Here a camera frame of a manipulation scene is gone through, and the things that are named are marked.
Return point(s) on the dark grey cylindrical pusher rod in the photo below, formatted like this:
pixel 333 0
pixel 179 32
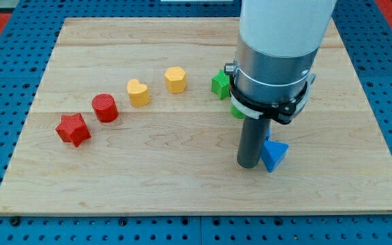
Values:
pixel 251 141

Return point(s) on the black and white clamp ring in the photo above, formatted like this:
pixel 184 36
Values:
pixel 282 113

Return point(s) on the blue triangle block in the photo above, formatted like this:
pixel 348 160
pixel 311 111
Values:
pixel 272 154

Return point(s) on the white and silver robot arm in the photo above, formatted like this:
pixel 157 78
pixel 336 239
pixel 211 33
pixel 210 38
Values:
pixel 270 77

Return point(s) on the wooden board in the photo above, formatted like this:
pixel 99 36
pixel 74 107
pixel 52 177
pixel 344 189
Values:
pixel 176 156

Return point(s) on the green round block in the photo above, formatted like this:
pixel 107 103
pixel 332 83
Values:
pixel 236 113

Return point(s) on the green star block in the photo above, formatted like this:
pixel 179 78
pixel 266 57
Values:
pixel 220 85

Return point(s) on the yellow hexagon block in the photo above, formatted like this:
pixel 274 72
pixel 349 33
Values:
pixel 175 79

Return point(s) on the yellow heart block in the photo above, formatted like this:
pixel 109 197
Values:
pixel 138 93

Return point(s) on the red cylinder block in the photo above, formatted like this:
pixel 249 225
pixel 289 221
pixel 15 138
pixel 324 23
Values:
pixel 105 108

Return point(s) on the red star block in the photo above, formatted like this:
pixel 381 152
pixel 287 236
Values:
pixel 73 129

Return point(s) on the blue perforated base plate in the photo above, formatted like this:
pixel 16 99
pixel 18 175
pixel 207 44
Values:
pixel 25 47

